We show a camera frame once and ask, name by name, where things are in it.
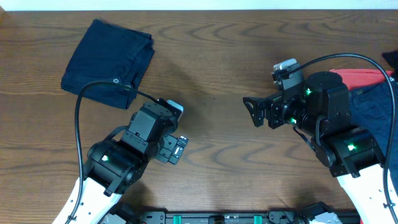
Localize navy blue shorts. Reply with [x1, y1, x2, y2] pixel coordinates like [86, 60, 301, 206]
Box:
[61, 19, 155, 95]

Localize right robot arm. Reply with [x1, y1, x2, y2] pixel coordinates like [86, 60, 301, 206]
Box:
[243, 72, 397, 223]

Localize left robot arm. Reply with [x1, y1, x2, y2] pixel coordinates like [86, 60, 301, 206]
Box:
[54, 99, 188, 223]

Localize red cloth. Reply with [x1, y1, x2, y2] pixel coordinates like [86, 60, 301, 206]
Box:
[330, 69, 385, 90]

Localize black garment at edge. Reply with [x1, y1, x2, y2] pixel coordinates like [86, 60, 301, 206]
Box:
[382, 50, 398, 71]

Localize black mounting rail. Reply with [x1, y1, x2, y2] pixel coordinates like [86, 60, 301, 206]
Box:
[99, 202, 362, 224]

